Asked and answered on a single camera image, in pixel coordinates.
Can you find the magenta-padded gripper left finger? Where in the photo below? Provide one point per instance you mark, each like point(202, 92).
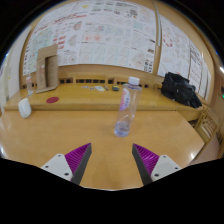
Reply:
point(77, 158)

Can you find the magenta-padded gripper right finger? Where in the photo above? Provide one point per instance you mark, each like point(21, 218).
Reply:
point(146, 159)

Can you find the clear water bottle white cap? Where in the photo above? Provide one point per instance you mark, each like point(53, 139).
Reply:
point(126, 110)

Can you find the flat round red coaster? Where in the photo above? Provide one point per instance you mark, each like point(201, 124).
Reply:
point(52, 100)

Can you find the wooden chair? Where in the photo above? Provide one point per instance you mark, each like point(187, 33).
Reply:
point(206, 123)

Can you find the small colourful sticker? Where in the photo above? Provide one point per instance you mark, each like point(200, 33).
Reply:
point(84, 87)
point(91, 88)

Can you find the white rectangular card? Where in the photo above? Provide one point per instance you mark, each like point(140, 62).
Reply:
point(99, 88)

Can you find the dark pen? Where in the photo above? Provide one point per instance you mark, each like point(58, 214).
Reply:
point(106, 88)

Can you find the black and yellow tape measure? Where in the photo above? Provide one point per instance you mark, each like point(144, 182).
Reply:
point(115, 88)

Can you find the black backpack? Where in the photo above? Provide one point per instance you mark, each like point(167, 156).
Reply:
point(178, 88)

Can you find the brown cardboard box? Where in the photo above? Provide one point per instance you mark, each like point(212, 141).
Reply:
point(42, 71)

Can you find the narrow wall poster sheet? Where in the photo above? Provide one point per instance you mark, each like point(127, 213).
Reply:
point(180, 56)

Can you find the large wall poster sheet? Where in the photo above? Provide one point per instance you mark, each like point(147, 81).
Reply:
point(100, 33)

